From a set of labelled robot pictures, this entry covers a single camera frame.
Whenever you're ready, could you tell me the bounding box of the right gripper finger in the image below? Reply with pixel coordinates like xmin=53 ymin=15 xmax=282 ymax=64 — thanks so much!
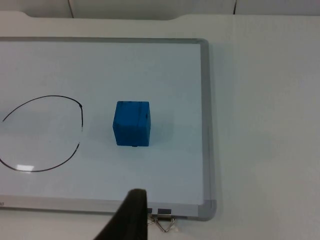
xmin=92 ymin=188 xmax=149 ymax=240

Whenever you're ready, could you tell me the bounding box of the black metal binder clip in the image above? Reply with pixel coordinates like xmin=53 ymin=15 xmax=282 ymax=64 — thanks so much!
xmin=155 ymin=208 xmax=176 ymax=233

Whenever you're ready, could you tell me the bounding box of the blue cube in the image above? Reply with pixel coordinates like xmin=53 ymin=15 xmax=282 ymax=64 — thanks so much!
xmin=112 ymin=100 xmax=152 ymax=149

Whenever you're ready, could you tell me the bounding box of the grey-framed whiteboard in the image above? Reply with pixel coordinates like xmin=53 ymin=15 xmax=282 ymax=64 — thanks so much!
xmin=0 ymin=36 xmax=218 ymax=222

